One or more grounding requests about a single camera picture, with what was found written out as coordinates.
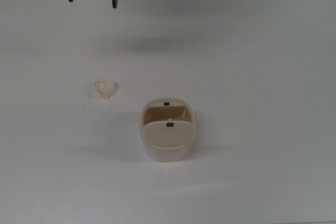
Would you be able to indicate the small cream bin with lid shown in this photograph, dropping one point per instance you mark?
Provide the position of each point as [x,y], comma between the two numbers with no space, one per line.
[168,134]

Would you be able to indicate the white paper trash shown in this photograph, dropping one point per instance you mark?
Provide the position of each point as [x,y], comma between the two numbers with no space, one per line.
[104,88]

